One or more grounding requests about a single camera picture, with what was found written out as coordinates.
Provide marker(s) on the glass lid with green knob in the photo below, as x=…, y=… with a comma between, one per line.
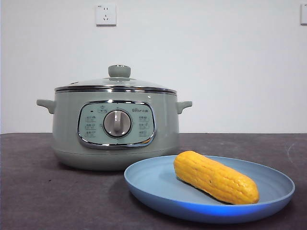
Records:
x=119, y=70

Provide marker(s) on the yellow corn cob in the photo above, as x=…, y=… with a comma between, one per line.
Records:
x=216, y=178

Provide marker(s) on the blue round plate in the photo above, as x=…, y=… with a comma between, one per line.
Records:
x=153, y=182

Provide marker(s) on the pale green electric steamer pot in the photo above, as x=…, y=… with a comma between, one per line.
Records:
x=67, y=124

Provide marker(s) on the white wall power socket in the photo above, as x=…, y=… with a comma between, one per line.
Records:
x=106, y=14

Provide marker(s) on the white wall switch plate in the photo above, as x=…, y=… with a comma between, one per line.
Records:
x=304, y=14

